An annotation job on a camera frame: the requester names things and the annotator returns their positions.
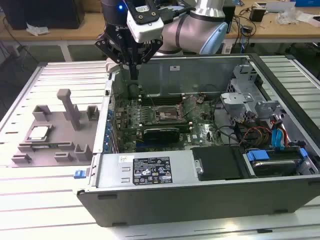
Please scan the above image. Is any large black box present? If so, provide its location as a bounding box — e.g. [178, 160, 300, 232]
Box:
[1, 0, 86, 31]

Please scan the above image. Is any CPU socket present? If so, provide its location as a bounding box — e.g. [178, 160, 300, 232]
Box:
[155, 103, 185, 124]

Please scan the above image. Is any silver power supply unit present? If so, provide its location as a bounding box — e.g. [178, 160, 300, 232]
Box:
[95, 149, 201, 189]

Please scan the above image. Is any metal socket cover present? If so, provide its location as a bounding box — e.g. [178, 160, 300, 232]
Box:
[177, 94, 198, 118]

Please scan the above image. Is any crumpled clear plastic bag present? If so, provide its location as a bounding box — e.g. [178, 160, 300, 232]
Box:
[275, 6, 300, 26]

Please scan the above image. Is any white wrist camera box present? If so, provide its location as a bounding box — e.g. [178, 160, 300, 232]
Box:
[125, 0, 166, 44]

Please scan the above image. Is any wooden desk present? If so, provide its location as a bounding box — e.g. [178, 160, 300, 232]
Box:
[0, 0, 320, 48]

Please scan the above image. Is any silver CPU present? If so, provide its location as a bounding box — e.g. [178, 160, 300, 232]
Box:
[27, 125, 51, 141]

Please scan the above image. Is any silver metal drive cage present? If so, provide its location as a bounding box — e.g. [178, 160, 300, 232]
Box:
[219, 63, 287, 127]

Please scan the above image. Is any hard disk in blue carrier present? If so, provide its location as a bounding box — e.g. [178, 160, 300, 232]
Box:
[242, 146, 309, 179]

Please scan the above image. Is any grey case release handle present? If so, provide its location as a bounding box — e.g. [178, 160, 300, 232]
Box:
[105, 58, 124, 75]

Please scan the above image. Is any black open PC case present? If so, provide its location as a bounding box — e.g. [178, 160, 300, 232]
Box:
[72, 53, 320, 228]

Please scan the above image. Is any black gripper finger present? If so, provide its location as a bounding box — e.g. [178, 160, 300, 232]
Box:
[94, 31, 135, 81]
[133, 39, 164, 81]

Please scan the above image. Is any black RAM stick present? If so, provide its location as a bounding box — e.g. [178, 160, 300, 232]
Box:
[138, 120, 193, 133]
[140, 93, 183, 100]

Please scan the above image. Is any red flat wire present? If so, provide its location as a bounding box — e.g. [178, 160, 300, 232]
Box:
[280, 126, 292, 149]

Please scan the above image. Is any green motherboard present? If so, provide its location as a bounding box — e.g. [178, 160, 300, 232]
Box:
[109, 92, 226, 154]

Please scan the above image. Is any white paper sheet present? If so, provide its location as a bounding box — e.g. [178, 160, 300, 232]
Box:
[296, 11, 320, 28]

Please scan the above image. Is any black power supply label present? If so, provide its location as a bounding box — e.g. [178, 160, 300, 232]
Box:
[131, 156, 173, 186]

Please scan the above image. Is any blue hanging cable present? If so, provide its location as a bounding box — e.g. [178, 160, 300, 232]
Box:
[239, 21, 245, 55]

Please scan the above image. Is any blue flat wire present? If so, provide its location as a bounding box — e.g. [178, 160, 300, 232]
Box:
[270, 121, 285, 151]

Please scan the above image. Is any grey parts rack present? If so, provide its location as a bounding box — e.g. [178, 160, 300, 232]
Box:
[11, 88, 101, 169]

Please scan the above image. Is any silver bay cover latch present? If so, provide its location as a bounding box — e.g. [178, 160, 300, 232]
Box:
[193, 158, 205, 175]

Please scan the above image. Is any small black box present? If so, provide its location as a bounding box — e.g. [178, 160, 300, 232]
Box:
[249, 6, 266, 23]

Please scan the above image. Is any black cylindrical part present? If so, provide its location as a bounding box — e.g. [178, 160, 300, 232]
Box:
[128, 83, 140, 99]

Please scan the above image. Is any black drive bay cover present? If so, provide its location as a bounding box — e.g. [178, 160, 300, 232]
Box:
[190, 145, 245, 183]

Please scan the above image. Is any black graphics card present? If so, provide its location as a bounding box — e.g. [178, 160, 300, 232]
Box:
[119, 124, 181, 147]

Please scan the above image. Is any red yellow wire bundle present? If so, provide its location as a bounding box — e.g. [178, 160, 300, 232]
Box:
[239, 125, 273, 148]

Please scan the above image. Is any crumpled white paper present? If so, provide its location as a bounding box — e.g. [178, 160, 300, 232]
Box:
[25, 22, 50, 36]

